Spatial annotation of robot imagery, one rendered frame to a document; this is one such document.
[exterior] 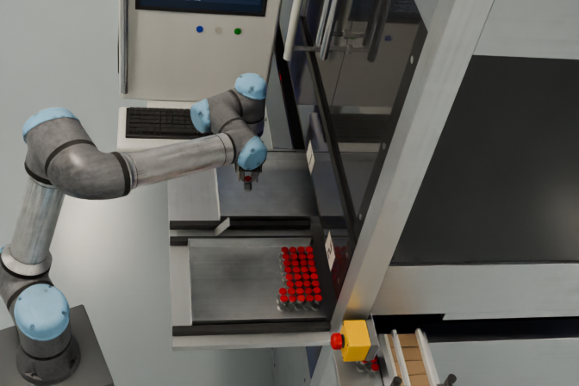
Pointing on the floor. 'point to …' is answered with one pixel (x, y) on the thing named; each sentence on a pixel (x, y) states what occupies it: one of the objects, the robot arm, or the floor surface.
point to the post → (417, 133)
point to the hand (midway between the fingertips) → (247, 176)
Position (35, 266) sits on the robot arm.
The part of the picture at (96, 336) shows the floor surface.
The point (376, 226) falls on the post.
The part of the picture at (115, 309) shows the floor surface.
